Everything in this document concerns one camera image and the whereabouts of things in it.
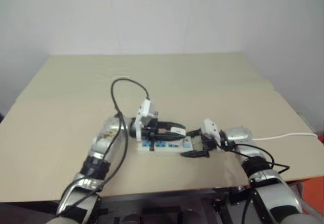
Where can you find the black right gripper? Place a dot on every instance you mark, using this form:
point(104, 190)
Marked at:
point(207, 145)

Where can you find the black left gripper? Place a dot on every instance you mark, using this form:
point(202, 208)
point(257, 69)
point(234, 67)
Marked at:
point(152, 132)

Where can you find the white charger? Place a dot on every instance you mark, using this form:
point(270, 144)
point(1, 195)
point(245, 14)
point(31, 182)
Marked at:
point(177, 131)

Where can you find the white power strip blue sockets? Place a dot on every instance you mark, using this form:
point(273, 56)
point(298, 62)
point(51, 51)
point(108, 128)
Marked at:
point(164, 148)

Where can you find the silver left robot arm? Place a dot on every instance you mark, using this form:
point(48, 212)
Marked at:
point(101, 143)

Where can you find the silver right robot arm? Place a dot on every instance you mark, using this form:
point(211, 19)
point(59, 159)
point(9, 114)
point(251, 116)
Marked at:
point(268, 183)

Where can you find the dark grey rounded shape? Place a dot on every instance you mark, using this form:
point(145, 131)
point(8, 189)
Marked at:
point(131, 219)

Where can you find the orange object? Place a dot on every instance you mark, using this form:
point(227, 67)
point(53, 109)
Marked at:
point(314, 191)

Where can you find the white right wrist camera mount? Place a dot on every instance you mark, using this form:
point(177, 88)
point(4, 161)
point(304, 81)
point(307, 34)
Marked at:
point(210, 129)

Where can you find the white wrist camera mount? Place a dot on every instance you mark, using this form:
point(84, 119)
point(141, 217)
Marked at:
point(210, 129)
point(144, 112)

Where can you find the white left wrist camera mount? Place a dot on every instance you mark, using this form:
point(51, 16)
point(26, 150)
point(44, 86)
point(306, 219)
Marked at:
point(144, 112)

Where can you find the black table frame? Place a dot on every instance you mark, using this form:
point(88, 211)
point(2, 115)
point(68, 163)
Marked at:
point(164, 198)

